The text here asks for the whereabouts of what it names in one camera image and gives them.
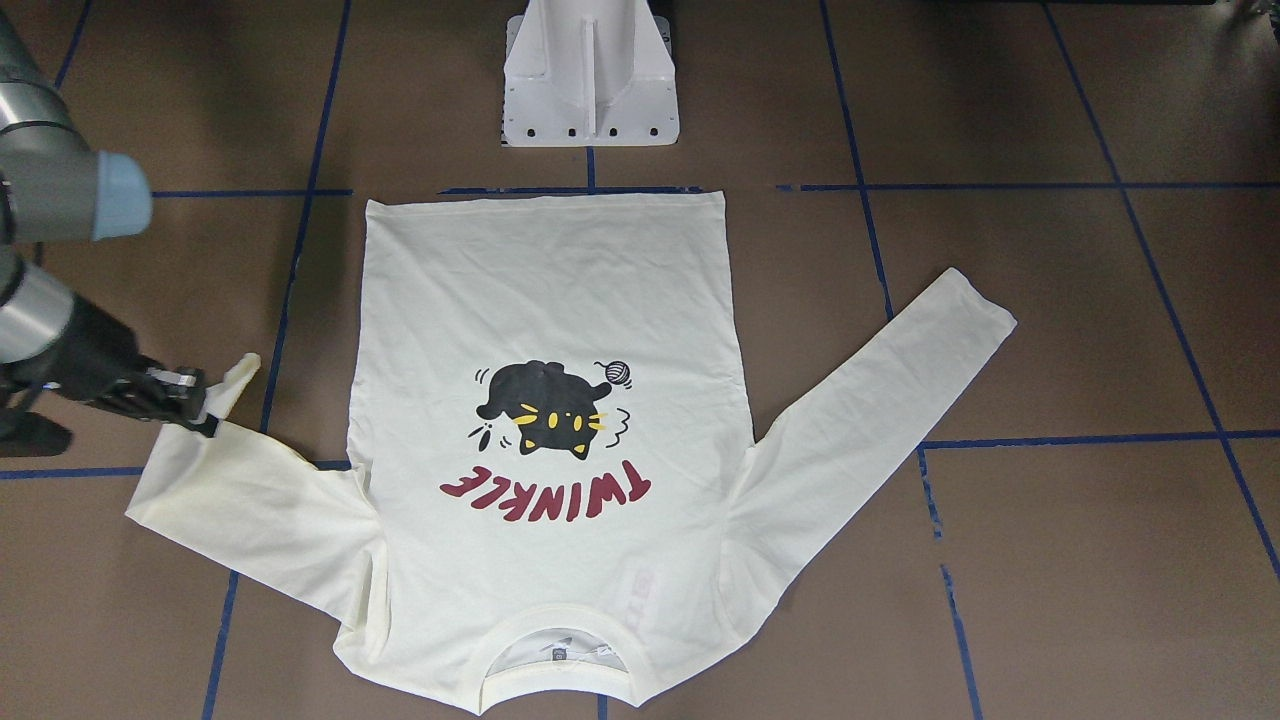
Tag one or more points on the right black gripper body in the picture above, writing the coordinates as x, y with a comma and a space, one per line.
98, 358

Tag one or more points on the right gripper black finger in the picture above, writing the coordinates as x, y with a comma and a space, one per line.
200, 420

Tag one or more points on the cream long-sleeve cat shirt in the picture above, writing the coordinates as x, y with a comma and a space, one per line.
553, 482

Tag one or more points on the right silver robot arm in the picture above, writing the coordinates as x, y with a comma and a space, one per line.
54, 187

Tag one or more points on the white camera post base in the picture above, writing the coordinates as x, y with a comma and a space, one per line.
589, 73

